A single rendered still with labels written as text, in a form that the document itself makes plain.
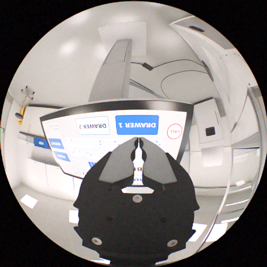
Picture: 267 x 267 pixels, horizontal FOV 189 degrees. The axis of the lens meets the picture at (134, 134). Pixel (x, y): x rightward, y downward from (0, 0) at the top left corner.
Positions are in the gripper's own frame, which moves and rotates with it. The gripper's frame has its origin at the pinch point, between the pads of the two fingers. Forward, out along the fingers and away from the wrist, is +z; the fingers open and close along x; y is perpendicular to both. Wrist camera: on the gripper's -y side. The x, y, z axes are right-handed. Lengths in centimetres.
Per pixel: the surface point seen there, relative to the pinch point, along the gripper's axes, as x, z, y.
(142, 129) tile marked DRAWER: 0.8, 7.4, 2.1
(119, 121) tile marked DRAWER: -4.1, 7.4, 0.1
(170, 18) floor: 31, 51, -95
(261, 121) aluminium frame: 28.3, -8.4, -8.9
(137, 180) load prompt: 0.0, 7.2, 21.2
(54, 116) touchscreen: -25.8, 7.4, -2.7
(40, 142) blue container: -244, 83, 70
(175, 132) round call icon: 8.8, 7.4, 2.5
